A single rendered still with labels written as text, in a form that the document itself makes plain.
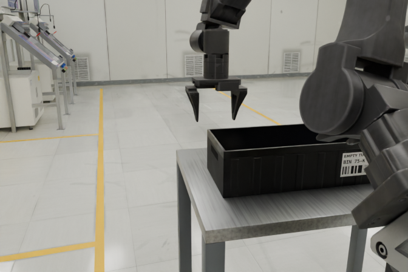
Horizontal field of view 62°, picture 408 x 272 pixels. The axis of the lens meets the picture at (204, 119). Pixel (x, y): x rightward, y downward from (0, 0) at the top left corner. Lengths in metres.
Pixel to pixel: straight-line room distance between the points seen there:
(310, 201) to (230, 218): 0.20
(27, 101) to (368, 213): 4.21
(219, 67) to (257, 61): 7.35
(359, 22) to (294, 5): 8.07
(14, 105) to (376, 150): 4.24
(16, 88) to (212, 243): 3.86
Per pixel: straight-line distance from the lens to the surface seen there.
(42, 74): 5.79
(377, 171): 0.35
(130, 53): 7.35
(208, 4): 0.75
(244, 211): 0.74
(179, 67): 7.52
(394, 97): 0.38
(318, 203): 0.80
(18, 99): 4.40
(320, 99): 0.39
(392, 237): 0.37
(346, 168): 0.89
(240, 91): 0.77
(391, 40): 0.42
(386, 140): 0.35
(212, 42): 0.75
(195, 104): 0.75
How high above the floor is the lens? 1.17
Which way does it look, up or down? 15 degrees down
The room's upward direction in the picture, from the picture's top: straight up
